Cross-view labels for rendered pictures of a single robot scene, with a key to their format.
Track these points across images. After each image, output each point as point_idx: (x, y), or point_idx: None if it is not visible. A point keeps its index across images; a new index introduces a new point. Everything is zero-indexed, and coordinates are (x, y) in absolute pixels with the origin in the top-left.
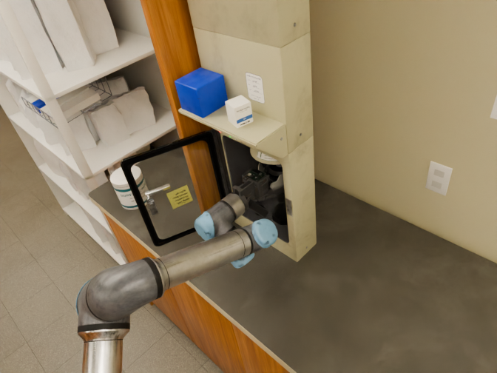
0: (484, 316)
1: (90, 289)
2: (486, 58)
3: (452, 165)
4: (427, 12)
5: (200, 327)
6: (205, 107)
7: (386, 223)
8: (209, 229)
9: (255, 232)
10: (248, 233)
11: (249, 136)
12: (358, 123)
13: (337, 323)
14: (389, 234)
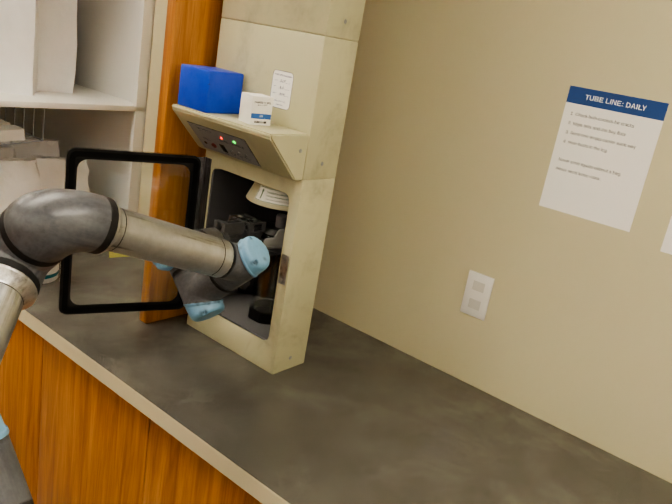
0: (519, 460)
1: (16, 200)
2: (537, 132)
3: (494, 274)
4: (482, 79)
5: None
6: (212, 100)
7: (403, 362)
8: None
9: (243, 244)
10: (233, 244)
11: (264, 130)
12: (386, 220)
13: (320, 437)
14: (406, 372)
